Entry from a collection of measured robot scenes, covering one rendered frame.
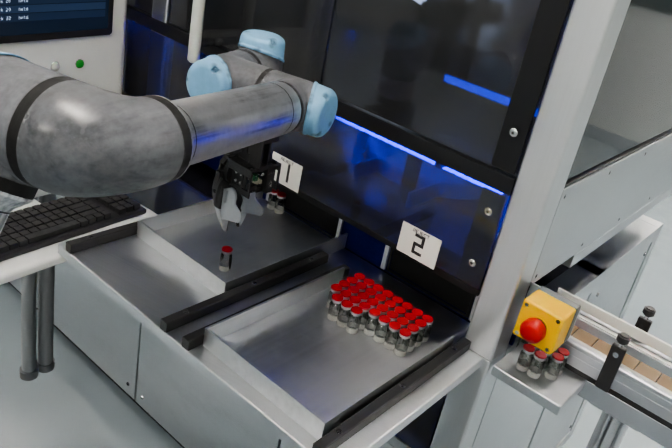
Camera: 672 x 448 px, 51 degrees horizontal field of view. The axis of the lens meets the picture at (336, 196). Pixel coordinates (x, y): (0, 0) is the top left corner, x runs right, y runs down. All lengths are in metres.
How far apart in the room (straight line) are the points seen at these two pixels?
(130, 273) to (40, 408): 1.09
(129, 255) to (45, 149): 0.70
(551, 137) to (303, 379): 0.53
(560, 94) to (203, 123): 0.55
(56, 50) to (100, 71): 0.13
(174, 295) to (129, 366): 0.93
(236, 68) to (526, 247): 0.54
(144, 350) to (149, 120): 1.42
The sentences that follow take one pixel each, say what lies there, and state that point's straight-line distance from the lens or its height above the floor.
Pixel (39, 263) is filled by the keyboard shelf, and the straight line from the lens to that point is 1.51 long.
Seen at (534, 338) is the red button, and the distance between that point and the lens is 1.19.
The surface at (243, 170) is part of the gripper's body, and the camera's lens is 1.20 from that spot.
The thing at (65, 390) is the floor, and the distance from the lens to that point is 2.42.
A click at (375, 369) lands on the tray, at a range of 1.19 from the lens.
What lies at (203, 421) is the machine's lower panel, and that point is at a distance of 1.98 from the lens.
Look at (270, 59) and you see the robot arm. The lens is 1.15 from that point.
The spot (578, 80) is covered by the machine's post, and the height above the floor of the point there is 1.39.
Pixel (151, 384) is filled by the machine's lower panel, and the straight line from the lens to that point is 2.13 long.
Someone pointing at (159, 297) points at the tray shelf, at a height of 0.88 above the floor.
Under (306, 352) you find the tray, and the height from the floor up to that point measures 0.88.
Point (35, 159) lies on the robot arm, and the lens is 0.71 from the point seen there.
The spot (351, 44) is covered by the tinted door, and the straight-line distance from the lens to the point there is 1.32.
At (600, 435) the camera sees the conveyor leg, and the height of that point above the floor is 0.77.
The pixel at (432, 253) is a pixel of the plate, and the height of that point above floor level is 1.02.
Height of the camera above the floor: 1.61
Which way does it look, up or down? 25 degrees down
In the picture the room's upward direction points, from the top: 12 degrees clockwise
